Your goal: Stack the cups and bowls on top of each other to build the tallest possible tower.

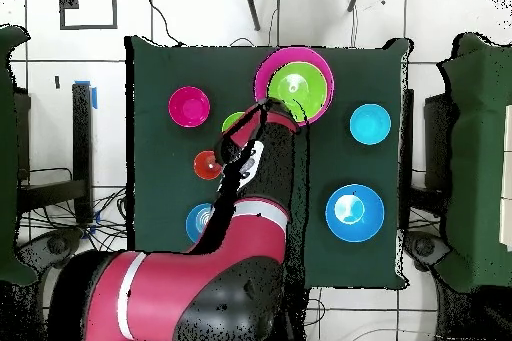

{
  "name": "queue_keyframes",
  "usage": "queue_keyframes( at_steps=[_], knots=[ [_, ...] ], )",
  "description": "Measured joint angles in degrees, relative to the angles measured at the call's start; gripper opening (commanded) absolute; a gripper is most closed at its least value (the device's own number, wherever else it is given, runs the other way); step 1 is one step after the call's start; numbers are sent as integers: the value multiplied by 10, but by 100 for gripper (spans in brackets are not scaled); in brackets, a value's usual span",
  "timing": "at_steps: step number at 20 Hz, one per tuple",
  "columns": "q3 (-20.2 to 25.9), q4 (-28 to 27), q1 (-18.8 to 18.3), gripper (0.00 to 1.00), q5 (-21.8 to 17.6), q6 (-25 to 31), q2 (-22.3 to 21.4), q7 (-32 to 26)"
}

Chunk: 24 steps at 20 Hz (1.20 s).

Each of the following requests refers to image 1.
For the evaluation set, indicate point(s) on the orange cup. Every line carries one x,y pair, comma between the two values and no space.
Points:
205,166

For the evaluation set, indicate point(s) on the medium blue bowl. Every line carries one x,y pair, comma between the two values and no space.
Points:
198,222

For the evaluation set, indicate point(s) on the small red-pink bowl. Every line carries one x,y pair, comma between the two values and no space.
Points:
189,106

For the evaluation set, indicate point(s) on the small green bowl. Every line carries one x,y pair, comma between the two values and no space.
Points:
232,121

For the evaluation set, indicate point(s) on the black wheel base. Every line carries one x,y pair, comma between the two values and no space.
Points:
56,245
424,246

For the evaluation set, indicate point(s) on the dark green table cloth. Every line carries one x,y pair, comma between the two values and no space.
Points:
160,61

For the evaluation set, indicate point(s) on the small light blue bowl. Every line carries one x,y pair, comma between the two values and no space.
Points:
370,123

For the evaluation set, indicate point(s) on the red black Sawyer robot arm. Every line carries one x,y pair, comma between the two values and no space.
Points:
200,293

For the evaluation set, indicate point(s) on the green covered side table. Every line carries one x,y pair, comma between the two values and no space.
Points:
480,157
8,157

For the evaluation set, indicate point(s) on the large pink bowl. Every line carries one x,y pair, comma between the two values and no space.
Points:
264,65

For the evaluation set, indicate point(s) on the large blue bowl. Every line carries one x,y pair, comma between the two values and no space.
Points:
354,213

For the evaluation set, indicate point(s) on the large green bowl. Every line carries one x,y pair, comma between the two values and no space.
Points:
300,85

